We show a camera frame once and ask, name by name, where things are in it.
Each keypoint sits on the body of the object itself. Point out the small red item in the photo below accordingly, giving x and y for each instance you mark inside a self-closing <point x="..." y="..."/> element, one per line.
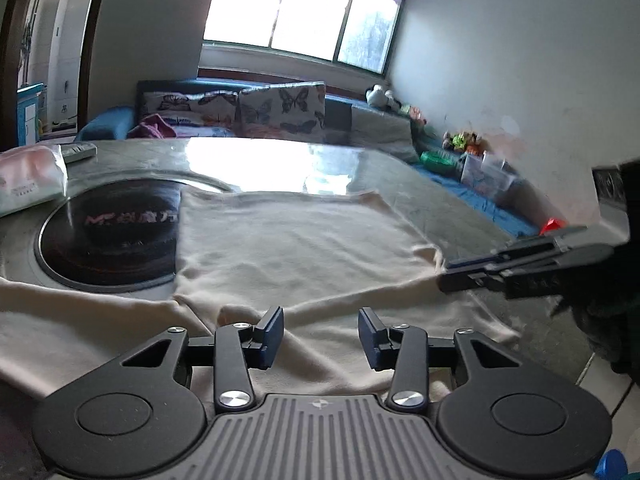
<point x="551" y="226"/>

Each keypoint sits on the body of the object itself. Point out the white tissue packet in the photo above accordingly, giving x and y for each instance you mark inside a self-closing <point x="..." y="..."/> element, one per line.
<point x="27" y="177"/>

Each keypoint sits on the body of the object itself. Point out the square butterfly print cushion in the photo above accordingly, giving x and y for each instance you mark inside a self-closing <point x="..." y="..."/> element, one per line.
<point x="282" y="107"/>

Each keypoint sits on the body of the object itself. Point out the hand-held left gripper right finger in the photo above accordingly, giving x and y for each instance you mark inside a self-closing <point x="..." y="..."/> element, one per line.
<point x="369" y="339"/>

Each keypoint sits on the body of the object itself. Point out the cream knit garment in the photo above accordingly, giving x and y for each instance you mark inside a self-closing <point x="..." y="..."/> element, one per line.
<point x="305" y="240"/>

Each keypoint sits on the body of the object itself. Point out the round black induction cooktop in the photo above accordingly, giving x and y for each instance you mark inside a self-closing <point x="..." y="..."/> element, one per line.
<point x="110" y="245"/>

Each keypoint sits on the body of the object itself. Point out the clear plastic storage box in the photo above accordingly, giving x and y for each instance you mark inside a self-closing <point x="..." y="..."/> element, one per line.
<point x="487" y="177"/>

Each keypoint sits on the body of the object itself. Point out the grey remote control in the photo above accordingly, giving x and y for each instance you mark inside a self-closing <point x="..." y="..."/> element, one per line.
<point x="78" y="152"/>

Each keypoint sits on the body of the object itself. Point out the white plush toy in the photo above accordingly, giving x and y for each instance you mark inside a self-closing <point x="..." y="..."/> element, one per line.
<point x="377" y="96"/>

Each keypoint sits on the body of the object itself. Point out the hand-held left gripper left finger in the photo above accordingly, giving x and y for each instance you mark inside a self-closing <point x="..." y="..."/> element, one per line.
<point x="273" y="332"/>

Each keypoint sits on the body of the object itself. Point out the blue sofa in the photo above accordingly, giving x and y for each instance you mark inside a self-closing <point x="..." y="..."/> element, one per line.
<point x="107" y="125"/>

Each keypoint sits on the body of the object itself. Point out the pink cloth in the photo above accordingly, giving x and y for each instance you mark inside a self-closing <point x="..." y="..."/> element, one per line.
<point x="152" y="127"/>

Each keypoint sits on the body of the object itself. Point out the group of small toys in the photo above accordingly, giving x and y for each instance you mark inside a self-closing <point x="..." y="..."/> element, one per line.
<point x="462" y="142"/>

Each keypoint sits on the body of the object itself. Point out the white wardrobe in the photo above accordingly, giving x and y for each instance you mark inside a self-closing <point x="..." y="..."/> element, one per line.
<point x="62" y="55"/>

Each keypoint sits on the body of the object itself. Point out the wide butterfly print cushion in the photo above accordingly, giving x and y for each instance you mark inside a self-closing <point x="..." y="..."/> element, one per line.
<point x="192" y="106"/>

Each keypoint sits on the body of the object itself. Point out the grey sofa blanket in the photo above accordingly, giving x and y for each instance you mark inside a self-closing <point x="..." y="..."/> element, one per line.
<point x="382" y="130"/>

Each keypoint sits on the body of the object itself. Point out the blue cardboard box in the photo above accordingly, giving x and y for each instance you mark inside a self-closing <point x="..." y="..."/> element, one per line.
<point x="29" y="115"/>

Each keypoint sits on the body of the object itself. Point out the window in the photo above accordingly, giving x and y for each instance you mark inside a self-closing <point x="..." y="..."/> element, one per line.
<point x="300" y="5"/>

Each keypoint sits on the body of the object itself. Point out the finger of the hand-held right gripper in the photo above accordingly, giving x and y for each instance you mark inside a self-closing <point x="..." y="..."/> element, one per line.
<point x="542" y="242"/>
<point x="500" y="276"/>

